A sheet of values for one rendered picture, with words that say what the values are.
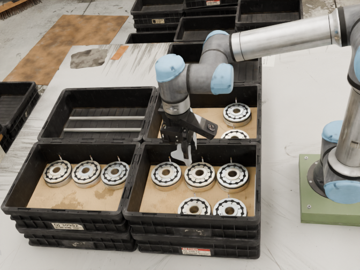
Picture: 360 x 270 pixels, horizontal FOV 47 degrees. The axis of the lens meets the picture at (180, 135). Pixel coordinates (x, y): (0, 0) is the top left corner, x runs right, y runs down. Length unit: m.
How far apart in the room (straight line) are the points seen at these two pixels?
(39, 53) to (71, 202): 2.68
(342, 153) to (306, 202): 0.31
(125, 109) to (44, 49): 2.41
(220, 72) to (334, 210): 0.63
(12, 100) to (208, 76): 1.99
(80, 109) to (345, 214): 1.10
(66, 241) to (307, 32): 0.99
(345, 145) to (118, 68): 1.37
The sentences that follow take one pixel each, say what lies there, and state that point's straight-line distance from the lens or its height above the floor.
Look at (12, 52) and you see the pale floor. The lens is 4.20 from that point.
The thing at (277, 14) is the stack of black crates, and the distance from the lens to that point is 2.88.
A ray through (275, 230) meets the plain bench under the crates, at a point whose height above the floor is 0.70.
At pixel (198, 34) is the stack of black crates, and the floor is 0.38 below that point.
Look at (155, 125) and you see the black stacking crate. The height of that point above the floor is 0.88.
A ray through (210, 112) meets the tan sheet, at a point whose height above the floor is 0.83.
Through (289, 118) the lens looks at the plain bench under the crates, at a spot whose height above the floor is 0.70.
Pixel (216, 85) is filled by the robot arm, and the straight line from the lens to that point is 1.02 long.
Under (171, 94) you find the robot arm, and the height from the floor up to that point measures 1.25.
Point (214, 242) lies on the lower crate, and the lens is 1.28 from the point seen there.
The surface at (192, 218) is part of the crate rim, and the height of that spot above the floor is 0.93.
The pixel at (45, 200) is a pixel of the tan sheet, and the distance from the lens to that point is 1.51.
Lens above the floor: 1.91
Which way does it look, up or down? 44 degrees down
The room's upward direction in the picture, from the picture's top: 12 degrees counter-clockwise
